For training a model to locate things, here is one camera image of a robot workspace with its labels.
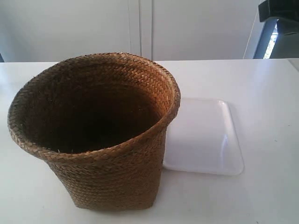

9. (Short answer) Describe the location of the white plastic tray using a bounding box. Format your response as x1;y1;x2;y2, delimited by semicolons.
163;98;244;176

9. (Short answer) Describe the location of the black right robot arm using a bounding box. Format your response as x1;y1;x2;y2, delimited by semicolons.
258;0;299;35

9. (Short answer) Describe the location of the brown woven wicker basket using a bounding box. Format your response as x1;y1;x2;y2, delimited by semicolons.
7;52;181;210

